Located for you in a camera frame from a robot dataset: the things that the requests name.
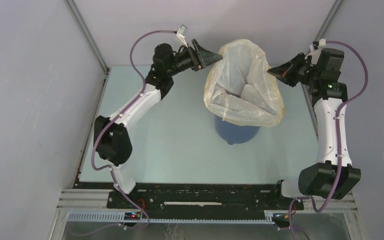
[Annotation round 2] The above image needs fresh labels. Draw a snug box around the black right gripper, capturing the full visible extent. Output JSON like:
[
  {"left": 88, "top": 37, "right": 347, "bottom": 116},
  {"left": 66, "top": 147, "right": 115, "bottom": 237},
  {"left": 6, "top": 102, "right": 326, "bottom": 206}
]
[{"left": 268, "top": 52, "right": 321, "bottom": 88}]

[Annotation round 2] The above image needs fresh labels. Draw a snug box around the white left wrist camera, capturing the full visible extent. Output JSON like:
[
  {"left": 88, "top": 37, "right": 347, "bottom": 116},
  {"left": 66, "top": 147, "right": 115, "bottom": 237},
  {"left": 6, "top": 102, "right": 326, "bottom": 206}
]
[{"left": 176, "top": 24, "right": 189, "bottom": 48}]

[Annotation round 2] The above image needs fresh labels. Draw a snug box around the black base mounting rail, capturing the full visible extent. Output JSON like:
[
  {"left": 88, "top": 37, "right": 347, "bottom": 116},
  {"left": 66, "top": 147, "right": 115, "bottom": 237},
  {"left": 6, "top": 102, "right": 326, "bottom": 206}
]
[{"left": 106, "top": 183, "right": 304, "bottom": 220}]

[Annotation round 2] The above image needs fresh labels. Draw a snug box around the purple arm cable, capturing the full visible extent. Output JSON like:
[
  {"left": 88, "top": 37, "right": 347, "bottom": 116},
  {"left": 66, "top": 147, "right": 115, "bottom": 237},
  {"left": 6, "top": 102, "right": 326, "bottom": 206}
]
[
  {"left": 288, "top": 40, "right": 369, "bottom": 240},
  {"left": 69, "top": 30, "right": 180, "bottom": 238}
]

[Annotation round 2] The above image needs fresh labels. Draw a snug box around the left aluminium frame post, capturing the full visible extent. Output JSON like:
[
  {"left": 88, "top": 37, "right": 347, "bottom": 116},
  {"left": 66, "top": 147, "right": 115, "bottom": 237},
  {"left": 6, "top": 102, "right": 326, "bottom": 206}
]
[{"left": 64, "top": 0, "right": 110, "bottom": 75}]

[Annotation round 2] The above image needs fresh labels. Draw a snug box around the grey slotted cable duct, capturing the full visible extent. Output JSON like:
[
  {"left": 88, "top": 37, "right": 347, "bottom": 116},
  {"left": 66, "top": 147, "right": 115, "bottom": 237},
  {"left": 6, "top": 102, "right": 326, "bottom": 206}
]
[{"left": 66, "top": 211, "right": 282, "bottom": 225}]

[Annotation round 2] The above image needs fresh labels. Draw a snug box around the right aluminium frame post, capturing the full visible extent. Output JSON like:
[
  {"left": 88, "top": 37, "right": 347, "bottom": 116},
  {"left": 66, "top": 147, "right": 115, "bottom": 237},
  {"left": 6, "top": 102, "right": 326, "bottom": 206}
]
[{"left": 313, "top": 0, "right": 345, "bottom": 42}]

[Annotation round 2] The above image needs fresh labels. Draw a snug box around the blue plastic trash bin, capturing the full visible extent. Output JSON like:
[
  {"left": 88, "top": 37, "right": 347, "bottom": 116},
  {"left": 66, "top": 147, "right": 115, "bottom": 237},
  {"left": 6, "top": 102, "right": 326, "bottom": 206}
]
[{"left": 214, "top": 115, "right": 260, "bottom": 145}]

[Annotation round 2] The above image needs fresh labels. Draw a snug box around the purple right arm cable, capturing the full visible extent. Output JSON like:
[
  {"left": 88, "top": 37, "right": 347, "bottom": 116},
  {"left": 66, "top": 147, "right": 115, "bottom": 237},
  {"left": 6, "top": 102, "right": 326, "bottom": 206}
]
[{"left": 288, "top": 40, "right": 369, "bottom": 240}]

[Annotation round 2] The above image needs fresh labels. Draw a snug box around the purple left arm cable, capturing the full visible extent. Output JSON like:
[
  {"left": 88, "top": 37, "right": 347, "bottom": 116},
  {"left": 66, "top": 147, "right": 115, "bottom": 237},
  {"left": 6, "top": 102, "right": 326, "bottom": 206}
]
[{"left": 69, "top": 30, "right": 180, "bottom": 238}]

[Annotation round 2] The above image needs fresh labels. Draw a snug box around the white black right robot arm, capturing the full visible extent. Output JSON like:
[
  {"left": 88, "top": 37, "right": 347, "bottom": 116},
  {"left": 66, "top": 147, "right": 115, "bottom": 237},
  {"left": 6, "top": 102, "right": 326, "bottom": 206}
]
[{"left": 267, "top": 48, "right": 361, "bottom": 209}]

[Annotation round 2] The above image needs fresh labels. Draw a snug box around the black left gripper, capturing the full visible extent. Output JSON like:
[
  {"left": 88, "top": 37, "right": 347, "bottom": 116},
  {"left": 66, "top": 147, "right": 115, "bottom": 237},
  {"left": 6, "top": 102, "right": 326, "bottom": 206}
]
[{"left": 167, "top": 39, "right": 223, "bottom": 78}]

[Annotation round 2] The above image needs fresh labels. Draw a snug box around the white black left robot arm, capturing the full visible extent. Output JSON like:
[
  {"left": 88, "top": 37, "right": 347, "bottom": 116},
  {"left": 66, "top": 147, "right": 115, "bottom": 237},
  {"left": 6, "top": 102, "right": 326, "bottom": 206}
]
[{"left": 93, "top": 39, "right": 223, "bottom": 208}]

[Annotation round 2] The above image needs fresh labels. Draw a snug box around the translucent yellowish plastic trash bag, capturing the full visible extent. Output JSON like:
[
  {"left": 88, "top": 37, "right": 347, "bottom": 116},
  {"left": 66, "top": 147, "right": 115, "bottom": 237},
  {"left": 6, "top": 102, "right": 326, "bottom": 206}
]
[{"left": 203, "top": 39, "right": 285, "bottom": 127}]

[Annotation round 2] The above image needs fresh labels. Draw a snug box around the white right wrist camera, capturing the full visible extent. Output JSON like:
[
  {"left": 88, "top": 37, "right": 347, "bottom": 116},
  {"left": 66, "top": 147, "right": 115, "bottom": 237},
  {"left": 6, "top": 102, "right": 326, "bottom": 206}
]
[{"left": 305, "top": 38, "right": 327, "bottom": 65}]

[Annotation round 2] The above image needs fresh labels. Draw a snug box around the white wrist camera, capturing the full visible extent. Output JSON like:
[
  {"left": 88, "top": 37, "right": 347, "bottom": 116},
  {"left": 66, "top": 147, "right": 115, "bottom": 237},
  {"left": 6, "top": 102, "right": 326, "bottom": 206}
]
[
  {"left": 305, "top": 38, "right": 327, "bottom": 65},
  {"left": 176, "top": 24, "right": 189, "bottom": 48}
]

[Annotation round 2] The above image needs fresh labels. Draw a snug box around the aluminium frame post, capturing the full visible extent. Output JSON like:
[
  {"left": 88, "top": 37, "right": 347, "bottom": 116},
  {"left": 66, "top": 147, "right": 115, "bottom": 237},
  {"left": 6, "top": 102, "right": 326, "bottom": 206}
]
[
  {"left": 64, "top": 0, "right": 110, "bottom": 75},
  {"left": 313, "top": 0, "right": 345, "bottom": 42}
]

